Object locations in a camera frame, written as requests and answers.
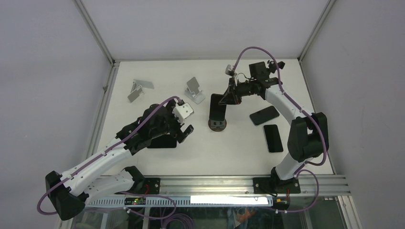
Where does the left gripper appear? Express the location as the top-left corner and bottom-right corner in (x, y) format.
(150, 100), (193, 142)

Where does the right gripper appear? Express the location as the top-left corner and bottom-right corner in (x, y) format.
(219, 77), (256, 105)

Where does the black phone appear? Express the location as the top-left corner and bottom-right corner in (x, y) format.
(263, 125), (284, 153)
(209, 94), (226, 121)
(249, 105), (280, 126)

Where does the wooden base phone stand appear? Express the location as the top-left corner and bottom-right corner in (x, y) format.
(208, 119), (227, 132)

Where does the white folding phone stand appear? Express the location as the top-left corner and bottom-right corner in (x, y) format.
(184, 77), (205, 104)

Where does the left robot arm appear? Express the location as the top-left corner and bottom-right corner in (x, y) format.
(45, 100), (194, 220)

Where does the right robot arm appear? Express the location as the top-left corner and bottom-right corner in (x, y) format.
(219, 61), (329, 193)

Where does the black tall clamp stand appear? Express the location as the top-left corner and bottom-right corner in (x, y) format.
(265, 60), (285, 76)

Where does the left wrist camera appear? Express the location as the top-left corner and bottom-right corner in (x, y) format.
(172, 103), (194, 125)

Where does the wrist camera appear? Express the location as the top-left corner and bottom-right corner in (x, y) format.
(225, 64), (237, 77)
(172, 103), (194, 125)

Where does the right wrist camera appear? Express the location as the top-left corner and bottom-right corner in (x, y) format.
(225, 64), (237, 77)

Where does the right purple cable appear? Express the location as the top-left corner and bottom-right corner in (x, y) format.
(232, 46), (328, 214)

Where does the purple cable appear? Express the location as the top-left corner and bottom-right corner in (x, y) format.
(232, 46), (328, 214)
(36, 96), (195, 229)

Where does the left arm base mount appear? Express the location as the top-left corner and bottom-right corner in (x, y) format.
(127, 177), (161, 195)

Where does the white slotted cable duct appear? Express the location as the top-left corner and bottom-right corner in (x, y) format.
(87, 196), (273, 208)

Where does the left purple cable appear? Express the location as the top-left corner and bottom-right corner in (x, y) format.
(36, 96), (195, 229)

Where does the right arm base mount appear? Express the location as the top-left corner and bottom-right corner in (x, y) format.
(252, 177), (301, 195)

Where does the aluminium frame rail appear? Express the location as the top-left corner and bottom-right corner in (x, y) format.
(65, 175), (351, 197)

